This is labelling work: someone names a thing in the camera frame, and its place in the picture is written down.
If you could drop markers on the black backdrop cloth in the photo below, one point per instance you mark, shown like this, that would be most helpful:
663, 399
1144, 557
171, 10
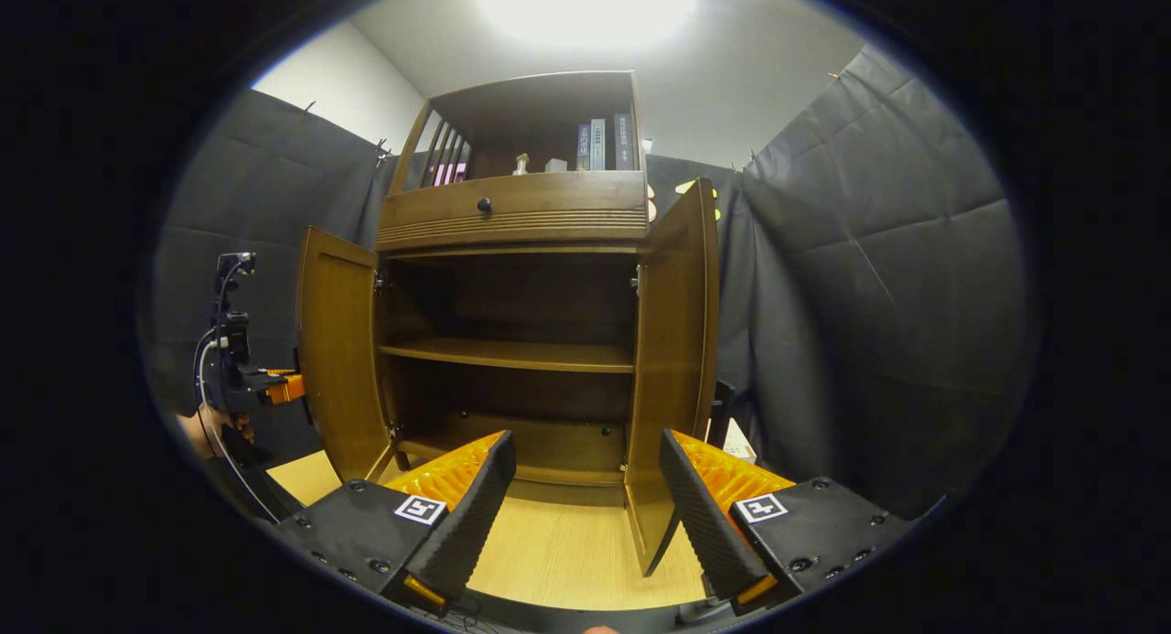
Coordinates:
869, 295

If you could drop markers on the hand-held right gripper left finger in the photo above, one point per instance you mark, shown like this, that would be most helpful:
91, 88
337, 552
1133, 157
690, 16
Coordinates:
476, 515

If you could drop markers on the small white box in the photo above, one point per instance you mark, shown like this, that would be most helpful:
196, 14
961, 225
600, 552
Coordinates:
556, 166

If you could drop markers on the dark blue book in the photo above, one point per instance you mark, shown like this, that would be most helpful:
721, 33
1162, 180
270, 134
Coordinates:
583, 149

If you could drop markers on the wooden drawer with black knob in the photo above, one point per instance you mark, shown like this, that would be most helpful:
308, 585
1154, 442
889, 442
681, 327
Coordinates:
549, 204

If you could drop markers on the white pump bottle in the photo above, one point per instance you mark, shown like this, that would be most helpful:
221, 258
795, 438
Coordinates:
521, 166

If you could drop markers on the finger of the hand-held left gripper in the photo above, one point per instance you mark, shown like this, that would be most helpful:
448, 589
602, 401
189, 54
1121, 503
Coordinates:
288, 389

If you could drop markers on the wooden shoe cabinet door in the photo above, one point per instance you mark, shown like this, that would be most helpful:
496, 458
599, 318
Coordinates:
672, 341
343, 359

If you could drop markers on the wooden inner shelf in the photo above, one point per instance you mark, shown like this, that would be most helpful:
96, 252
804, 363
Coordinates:
512, 353

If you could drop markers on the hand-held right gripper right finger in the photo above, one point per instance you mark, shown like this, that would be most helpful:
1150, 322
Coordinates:
700, 515

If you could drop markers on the cream cover book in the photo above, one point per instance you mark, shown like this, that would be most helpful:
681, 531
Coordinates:
739, 444

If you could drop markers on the pale grey book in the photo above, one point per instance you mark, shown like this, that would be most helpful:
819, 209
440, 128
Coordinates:
597, 145

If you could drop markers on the wooden double-door shoe cabinet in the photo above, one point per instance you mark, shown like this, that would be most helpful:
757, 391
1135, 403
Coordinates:
531, 286

